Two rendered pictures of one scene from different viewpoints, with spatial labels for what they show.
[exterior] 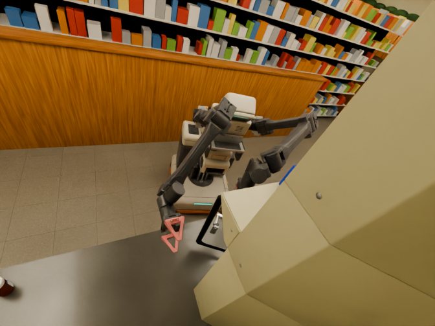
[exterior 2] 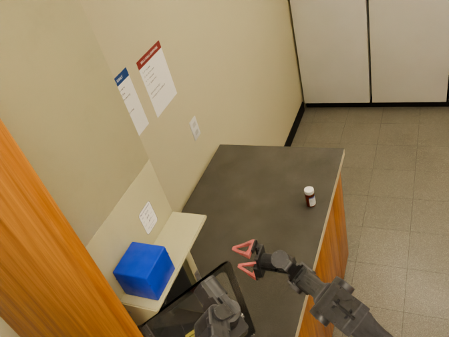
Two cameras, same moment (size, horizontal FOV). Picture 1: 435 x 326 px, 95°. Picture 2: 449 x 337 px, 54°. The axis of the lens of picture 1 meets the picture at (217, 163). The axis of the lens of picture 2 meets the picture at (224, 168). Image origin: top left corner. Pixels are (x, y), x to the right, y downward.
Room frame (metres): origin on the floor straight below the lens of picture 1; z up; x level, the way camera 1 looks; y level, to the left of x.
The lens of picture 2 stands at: (1.25, -0.28, 2.37)
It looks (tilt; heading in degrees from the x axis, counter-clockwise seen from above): 38 degrees down; 160
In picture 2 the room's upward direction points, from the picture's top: 17 degrees counter-clockwise
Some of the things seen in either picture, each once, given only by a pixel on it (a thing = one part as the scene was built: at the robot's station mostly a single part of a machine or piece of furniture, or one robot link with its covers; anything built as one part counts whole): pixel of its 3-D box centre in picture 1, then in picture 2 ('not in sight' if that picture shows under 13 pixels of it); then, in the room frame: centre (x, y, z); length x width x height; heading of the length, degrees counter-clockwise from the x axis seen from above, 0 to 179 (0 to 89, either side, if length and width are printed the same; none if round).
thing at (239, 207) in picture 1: (270, 208); (171, 267); (0.39, -0.20, 1.46); 0.32 x 0.11 x 0.10; 129
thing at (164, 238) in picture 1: (172, 238); (250, 265); (0.32, 0.05, 1.18); 0.09 x 0.07 x 0.07; 39
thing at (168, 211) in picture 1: (169, 217); (268, 262); (0.37, 0.09, 1.21); 0.07 x 0.07 x 0.10; 39
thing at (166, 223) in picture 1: (175, 229); (246, 252); (0.32, 0.05, 1.25); 0.09 x 0.07 x 0.07; 39
